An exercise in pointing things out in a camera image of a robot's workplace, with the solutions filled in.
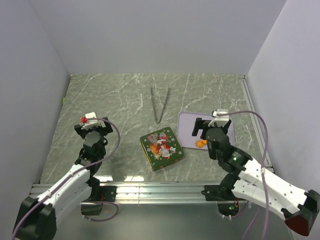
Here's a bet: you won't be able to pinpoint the lilac plastic tray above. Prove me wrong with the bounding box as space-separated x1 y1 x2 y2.
176 111 236 151

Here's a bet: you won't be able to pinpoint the metal tongs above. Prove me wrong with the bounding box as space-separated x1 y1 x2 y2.
150 86 170 125

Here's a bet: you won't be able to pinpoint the gold tin lid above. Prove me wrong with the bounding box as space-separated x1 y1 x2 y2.
140 127 184 160

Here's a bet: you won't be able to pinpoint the green christmas cookie tin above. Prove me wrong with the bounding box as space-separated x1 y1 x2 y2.
148 154 184 172

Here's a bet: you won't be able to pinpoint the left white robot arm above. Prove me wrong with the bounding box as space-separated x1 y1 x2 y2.
11 112 118 240

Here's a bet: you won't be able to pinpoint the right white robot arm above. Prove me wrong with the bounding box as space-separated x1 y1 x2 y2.
192 117 320 237

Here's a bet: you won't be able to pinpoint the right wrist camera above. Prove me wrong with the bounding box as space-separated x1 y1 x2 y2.
208 109 230 127

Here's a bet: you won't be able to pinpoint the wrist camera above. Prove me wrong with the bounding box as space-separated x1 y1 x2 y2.
80 112 105 130
208 109 230 127

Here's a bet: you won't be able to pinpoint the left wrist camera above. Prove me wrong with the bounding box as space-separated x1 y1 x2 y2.
80 112 105 130

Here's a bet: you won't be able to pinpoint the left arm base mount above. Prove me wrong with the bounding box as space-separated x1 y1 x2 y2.
80 185 117 217

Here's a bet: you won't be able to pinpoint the aluminium rail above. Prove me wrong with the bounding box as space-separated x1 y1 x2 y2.
30 181 219 206

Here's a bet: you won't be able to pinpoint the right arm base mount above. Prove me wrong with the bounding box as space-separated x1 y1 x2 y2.
201 185 240 217

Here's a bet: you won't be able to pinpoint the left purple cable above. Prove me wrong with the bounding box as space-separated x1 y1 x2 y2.
11 116 121 240

